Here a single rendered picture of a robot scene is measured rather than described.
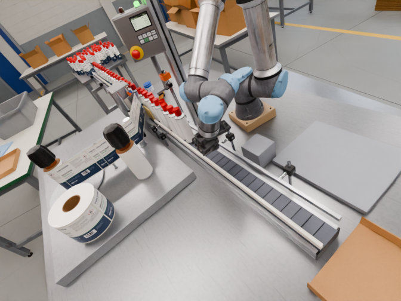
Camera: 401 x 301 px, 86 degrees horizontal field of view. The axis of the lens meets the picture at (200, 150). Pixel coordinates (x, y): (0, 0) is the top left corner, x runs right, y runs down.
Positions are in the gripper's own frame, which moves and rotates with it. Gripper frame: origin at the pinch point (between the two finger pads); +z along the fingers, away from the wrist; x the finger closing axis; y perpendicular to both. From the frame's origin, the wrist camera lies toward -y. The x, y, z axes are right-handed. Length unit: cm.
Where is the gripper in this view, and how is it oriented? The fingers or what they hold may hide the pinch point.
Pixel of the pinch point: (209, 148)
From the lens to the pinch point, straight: 96.1
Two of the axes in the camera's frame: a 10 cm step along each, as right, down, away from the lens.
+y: -7.6, 6.0, -2.6
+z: -0.1, 3.9, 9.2
